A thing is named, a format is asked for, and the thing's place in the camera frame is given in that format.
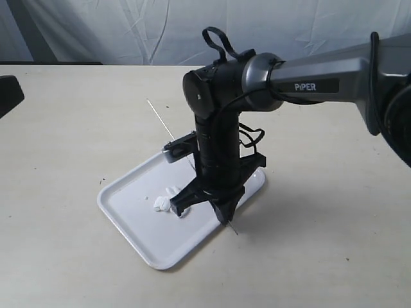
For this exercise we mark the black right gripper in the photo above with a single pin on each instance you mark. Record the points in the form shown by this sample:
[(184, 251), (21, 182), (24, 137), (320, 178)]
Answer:
[(223, 180)]

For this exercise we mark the white plastic tray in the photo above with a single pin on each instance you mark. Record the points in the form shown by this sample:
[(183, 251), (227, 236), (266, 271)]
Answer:
[(161, 239)]

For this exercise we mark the thin metal skewer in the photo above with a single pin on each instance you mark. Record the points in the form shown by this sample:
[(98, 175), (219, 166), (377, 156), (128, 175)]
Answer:
[(173, 138)]

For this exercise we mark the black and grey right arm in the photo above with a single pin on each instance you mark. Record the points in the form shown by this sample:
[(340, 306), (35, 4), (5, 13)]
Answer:
[(375, 76)]

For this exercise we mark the white marshmallow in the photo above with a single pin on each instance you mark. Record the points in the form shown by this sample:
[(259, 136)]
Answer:
[(184, 213), (172, 191), (162, 204)]

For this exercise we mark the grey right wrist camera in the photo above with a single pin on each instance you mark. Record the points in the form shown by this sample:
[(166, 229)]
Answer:
[(180, 148)]

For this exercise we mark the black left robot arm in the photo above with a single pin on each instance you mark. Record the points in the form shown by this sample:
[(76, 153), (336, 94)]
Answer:
[(11, 93)]

